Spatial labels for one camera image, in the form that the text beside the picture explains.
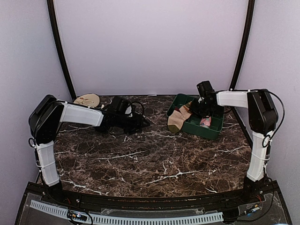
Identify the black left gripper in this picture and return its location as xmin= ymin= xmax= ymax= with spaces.
xmin=115 ymin=112 xmax=150 ymax=135

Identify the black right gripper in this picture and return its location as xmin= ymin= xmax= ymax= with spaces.
xmin=189 ymin=97 xmax=214 ymax=118

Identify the pink patterned sock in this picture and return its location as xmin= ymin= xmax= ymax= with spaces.
xmin=200 ymin=117 xmax=211 ymax=128

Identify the beige striped sock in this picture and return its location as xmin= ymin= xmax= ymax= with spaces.
xmin=167 ymin=101 xmax=192 ymax=133

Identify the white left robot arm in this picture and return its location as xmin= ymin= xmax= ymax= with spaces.
xmin=29 ymin=95 xmax=150 ymax=204

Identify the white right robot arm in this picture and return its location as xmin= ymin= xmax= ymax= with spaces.
xmin=190 ymin=81 xmax=283 ymax=182

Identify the green compartment tray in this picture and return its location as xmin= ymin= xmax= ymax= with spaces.
xmin=166 ymin=93 xmax=224 ymax=140

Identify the beige embroidered round coaster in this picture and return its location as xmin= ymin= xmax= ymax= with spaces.
xmin=73 ymin=94 xmax=100 ymax=107

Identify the black front rail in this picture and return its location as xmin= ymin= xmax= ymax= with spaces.
xmin=61 ymin=190 xmax=244 ymax=211

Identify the right black frame post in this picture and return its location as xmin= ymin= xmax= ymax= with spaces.
xmin=229 ymin=0 xmax=255 ymax=90

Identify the black frame post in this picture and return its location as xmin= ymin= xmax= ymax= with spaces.
xmin=46 ymin=0 xmax=77 ymax=100
xmin=229 ymin=0 xmax=255 ymax=90

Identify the white slotted cable duct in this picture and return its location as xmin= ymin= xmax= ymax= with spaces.
xmin=29 ymin=200 xmax=224 ymax=225

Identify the left black frame post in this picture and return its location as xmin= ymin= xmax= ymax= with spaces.
xmin=46 ymin=0 xmax=77 ymax=100

